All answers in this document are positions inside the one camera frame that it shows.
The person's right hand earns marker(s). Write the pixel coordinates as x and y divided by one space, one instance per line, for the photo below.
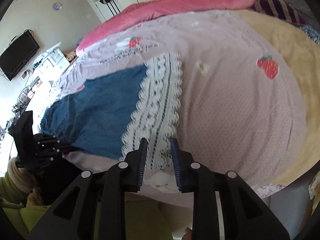
188 234

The white drawer cabinet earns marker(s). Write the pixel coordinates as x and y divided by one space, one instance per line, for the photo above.
50 65

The yellow fleece blanket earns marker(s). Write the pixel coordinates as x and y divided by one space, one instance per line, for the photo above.
301 58

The blue denim lace-trimmed pants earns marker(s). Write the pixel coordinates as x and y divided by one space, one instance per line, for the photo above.
109 116

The pink-red fluffy comforter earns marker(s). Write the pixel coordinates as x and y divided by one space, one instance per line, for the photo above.
151 10

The pink strawberry print bedsheet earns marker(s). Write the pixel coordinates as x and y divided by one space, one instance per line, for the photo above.
236 112

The black wall television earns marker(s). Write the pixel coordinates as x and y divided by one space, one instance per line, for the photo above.
18 54

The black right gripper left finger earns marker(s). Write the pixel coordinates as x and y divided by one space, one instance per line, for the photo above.
93 206

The purple round wall clock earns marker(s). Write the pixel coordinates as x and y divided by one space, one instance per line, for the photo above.
56 6

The dark striped pillow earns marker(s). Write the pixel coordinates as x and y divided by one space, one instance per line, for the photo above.
279 9

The green and cream sleeve forearm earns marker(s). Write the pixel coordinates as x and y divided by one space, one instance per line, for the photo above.
20 199

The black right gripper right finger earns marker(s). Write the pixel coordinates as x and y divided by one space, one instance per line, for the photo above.
224 205

